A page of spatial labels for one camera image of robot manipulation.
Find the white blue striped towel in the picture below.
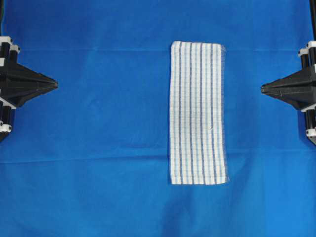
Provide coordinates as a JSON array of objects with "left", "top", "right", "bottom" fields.
[{"left": 169, "top": 41, "right": 229, "bottom": 185}]

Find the blue tablecloth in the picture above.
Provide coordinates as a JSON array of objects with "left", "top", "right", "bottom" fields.
[{"left": 0, "top": 0, "right": 316, "bottom": 237}]

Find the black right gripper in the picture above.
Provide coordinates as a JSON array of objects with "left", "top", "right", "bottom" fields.
[{"left": 261, "top": 40, "right": 316, "bottom": 145}]

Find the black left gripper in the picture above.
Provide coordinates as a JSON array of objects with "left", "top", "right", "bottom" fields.
[{"left": 0, "top": 36, "right": 58, "bottom": 142}]

